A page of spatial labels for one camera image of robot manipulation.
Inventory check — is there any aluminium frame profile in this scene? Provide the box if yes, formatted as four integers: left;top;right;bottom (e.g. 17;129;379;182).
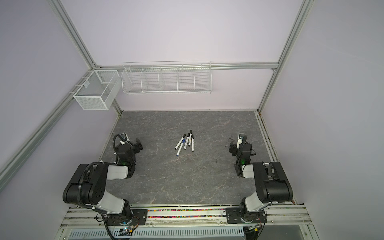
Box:
0;0;122;193
97;61;279;71
258;0;315;113

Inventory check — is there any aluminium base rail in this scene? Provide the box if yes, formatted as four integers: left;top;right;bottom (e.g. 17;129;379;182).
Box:
59;205;313;230

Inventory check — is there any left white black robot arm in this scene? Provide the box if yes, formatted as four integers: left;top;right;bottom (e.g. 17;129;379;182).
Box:
63;134;143;219

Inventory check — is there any black corrugated left cable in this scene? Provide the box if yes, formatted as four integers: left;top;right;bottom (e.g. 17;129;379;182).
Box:
76;161;104;208

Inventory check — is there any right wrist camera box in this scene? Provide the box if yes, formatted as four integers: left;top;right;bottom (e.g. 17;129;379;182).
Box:
237;133;245;149

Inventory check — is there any white vented cable duct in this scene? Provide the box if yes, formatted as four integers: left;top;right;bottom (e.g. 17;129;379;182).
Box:
67;227;245;240

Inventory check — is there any aluminium frame profile left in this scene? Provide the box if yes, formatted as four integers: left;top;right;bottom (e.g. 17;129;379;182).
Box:
0;0;122;193

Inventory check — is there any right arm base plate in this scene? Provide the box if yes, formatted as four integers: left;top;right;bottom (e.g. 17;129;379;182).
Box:
224;207;267;224

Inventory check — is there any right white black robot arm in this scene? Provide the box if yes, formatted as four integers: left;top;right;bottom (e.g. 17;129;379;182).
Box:
229;143;293;218

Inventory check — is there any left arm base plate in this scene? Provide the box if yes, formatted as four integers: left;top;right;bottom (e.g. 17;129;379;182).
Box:
105;209;148;226

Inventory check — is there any aluminium frame profile back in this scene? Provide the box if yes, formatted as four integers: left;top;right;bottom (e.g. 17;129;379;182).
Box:
97;61;279;71

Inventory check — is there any white marker pen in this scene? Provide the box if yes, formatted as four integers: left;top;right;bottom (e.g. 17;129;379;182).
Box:
175;134;186;150
191;134;195;152
189;130;193;147
183;136;189;150

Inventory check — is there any white mesh square basket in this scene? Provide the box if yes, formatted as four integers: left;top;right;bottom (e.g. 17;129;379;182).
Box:
74;70;122;111

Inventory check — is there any aluminium frame profile right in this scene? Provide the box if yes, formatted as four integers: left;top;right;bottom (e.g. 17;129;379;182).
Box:
258;0;315;113

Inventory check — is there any white wire long basket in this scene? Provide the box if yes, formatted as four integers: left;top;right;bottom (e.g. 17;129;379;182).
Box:
121;68;213;94

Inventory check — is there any blue capped whiteboard marker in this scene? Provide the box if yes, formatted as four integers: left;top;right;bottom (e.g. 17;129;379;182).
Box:
177;139;186;157

